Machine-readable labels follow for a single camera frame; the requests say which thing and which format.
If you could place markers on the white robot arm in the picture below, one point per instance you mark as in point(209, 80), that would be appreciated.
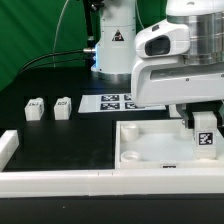
point(115, 51)

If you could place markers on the white U-shaped fence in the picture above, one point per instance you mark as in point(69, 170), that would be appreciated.
point(103, 182)

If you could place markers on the green backdrop curtain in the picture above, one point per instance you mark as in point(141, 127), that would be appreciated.
point(31, 28)

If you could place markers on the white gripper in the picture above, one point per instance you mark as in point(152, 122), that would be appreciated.
point(160, 75)

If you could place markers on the white square tabletop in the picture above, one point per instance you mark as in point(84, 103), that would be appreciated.
point(153, 144)

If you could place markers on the white tag sheet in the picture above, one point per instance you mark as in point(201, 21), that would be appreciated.
point(111, 102)

